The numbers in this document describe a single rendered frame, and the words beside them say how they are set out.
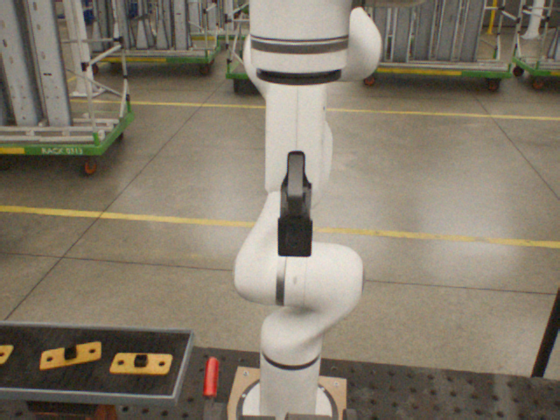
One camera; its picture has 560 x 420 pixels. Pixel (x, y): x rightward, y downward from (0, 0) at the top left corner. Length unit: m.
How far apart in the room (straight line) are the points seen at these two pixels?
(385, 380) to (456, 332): 1.34
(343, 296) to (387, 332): 1.75
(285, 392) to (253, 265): 0.29
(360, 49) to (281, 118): 0.43
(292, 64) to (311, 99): 0.03
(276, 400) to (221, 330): 1.56
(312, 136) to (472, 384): 1.11
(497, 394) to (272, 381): 0.65
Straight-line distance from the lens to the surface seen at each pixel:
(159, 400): 0.73
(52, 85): 4.72
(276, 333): 0.96
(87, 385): 0.78
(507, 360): 2.65
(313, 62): 0.42
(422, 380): 1.42
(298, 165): 0.42
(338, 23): 0.42
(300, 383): 1.02
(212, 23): 9.90
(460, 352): 2.61
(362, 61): 0.84
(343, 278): 0.86
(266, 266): 0.86
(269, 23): 0.42
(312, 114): 0.42
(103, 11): 8.33
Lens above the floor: 1.70
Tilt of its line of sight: 27 degrees down
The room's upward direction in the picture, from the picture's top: straight up
